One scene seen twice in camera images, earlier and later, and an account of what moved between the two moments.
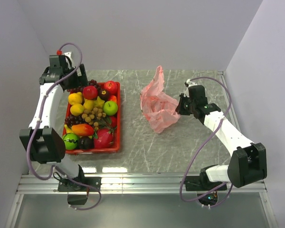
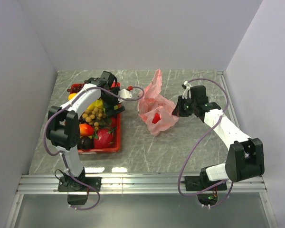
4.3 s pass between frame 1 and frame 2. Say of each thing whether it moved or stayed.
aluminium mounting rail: stayed
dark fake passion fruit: stayed
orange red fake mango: stayed
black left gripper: moved
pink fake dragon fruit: stayed
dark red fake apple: moved
